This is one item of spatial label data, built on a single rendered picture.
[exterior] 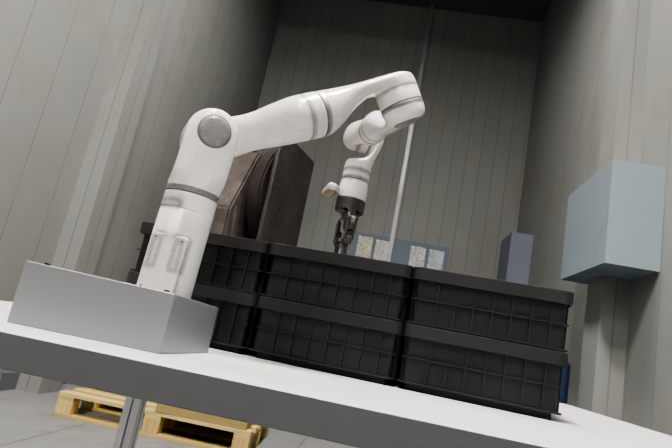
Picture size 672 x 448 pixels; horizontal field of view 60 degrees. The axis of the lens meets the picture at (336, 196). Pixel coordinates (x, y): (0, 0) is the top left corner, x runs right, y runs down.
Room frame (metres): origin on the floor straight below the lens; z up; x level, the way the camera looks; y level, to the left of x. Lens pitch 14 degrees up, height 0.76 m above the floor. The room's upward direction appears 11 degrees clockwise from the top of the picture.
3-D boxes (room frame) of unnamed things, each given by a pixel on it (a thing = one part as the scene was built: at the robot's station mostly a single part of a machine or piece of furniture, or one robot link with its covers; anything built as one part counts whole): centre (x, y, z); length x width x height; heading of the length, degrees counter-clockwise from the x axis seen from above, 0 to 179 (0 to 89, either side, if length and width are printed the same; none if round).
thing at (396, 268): (1.36, -0.07, 0.92); 0.40 x 0.30 x 0.02; 167
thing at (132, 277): (1.43, 0.22, 0.76); 0.40 x 0.30 x 0.12; 167
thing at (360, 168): (1.46, -0.05, 1.24); 0.09 x 0.07 x 0.15; 100
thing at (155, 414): (4.16, 0.78, 0.22); 1.23 x 0.84 x 0.45; 87
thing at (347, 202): (1.46, -0.04, 1.07); 0.08 x 0.08 x 0.09
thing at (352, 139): (1.43, -0.04, 1.28); 0.14 x 0.09 x 0.07; 10
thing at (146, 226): (1.43, 0.22, 0.92); 0.40 x 0.30 x 0.02; 167
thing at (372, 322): (1.36, -0.07, 0.76); 0.40 x 0.30 x 0.12; 167
